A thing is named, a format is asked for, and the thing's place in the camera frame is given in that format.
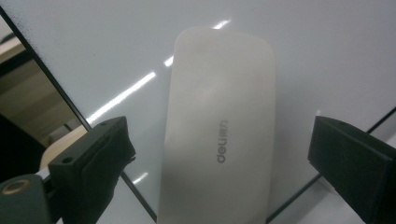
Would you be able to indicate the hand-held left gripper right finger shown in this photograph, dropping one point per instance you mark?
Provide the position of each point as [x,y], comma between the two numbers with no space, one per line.
[358,165]

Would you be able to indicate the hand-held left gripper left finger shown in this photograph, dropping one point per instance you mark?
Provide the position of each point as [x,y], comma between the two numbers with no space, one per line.
[90,165]

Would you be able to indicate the white whiteboard eraser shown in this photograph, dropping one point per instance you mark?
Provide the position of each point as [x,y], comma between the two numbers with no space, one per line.
[218,93]

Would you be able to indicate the white whiteboard with black edge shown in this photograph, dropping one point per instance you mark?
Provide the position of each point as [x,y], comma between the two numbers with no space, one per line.
[93,46]

